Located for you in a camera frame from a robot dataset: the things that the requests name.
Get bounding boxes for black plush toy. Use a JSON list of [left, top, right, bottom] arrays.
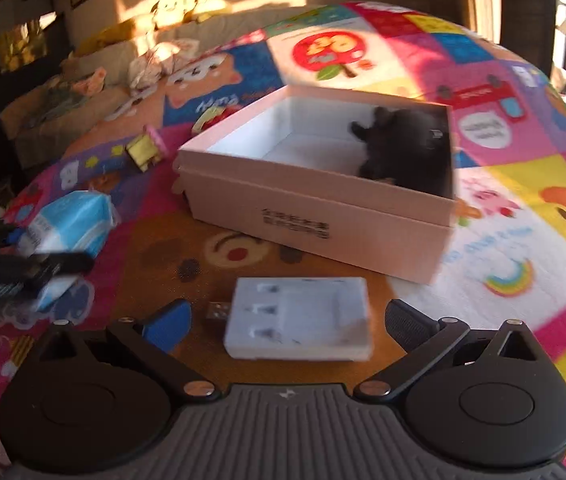
[[349, 106, 451, 196]]

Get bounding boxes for colourful cartoon play mat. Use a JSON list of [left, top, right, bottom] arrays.
[[0, 2, 566, 474]]

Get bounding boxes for pink cardboard box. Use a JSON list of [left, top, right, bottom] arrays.
[[174, 86, 455, 284]]

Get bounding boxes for pink gold cupcake toy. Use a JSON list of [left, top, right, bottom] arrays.
[[126, 125, 168, 172]]

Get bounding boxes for small pink cloth toy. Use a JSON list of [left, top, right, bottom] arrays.
[[71, 67, 107, 98]]

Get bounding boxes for beige sofa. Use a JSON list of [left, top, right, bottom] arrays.
[[0, 6, 310, 168]]

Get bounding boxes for crumpled white pink cloth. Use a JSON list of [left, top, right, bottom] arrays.
[[128, 38, 199, 91]]

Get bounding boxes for plush toys on sofa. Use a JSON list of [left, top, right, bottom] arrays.
[[150, 0, 231, 30]]

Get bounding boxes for yellow green plush keychain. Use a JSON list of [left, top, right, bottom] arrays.
[[192, 106, 225, 134]]

